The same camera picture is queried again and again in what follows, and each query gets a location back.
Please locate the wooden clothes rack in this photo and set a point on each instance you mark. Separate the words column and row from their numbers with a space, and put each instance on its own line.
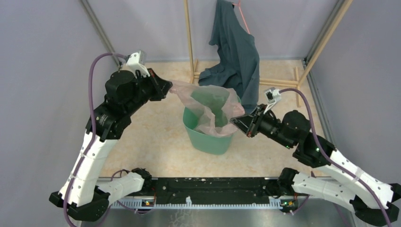
column 329, row 28

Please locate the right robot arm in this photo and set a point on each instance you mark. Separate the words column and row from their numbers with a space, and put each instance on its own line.
column 371, row 200

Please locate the pink plastic trash bag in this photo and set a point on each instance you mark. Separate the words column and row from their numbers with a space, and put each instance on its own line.
column 212, row 105

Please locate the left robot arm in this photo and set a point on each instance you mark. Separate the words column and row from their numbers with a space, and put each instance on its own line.
column 82, row 198

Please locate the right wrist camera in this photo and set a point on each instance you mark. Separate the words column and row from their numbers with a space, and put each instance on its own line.
column 273, row 97

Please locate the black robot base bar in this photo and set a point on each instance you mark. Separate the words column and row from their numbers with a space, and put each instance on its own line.
column 214, row 191

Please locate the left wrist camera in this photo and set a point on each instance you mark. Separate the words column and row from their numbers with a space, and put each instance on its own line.
column 136, row 63

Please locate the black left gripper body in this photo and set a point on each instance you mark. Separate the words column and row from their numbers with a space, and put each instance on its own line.
column 153, row 93

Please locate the dark teal shirt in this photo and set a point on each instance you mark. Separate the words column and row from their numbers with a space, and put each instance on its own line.
column 239, row 66

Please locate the green plastic trash bin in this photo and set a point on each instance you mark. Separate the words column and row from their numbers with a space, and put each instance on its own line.
column 202, row 142

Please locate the white cable duct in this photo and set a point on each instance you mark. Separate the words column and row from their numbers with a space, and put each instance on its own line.
column 139, row 204

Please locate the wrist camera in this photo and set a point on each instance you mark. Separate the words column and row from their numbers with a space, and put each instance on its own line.
column 273, row 97
column 136, row 63

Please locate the pink clothes hanger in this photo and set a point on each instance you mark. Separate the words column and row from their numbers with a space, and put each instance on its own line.
column 239, row 6

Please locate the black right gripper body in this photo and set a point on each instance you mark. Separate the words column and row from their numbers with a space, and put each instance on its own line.
column 259, row 121

